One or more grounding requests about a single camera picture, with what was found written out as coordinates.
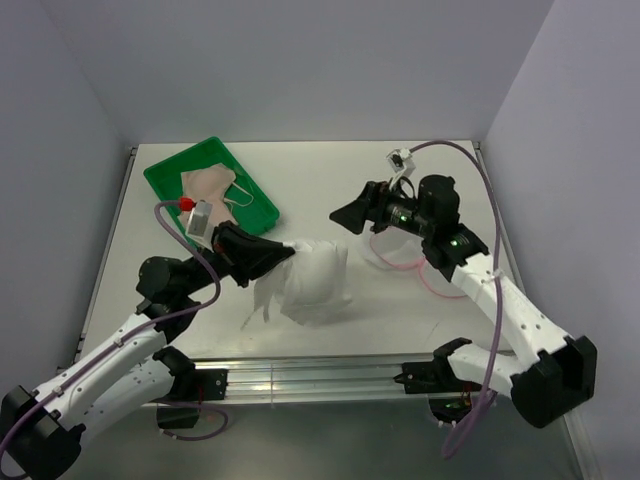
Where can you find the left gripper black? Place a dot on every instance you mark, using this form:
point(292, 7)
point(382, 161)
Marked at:
point(245, 256)

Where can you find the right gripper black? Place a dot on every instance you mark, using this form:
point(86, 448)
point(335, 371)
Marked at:
point(372, 205)

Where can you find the white bra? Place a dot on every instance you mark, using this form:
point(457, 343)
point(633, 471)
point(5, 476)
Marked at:
point(309, 287)

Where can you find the white mesh laundry bag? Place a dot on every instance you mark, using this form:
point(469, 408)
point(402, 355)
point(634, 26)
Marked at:
point(396, 251)

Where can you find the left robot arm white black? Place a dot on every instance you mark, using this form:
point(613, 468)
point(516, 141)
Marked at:
point(43, 430)

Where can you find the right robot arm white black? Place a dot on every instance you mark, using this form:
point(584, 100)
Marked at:
point(547, 374)

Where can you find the beige pink bra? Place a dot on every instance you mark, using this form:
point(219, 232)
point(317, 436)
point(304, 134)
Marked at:
point(211, 185)

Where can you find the green plastic tray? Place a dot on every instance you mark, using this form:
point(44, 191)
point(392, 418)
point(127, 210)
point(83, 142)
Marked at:
point(165, 179)

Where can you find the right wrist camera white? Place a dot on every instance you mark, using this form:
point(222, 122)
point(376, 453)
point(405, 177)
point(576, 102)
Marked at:
point(402, 164)

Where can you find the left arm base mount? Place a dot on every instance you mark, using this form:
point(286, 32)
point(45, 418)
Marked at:
point(177, 417)

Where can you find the aluminium front rail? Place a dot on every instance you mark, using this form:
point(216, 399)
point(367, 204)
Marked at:
point(249, 382)

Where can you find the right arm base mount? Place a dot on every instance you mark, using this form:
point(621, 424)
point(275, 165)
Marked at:
point(449, 398)

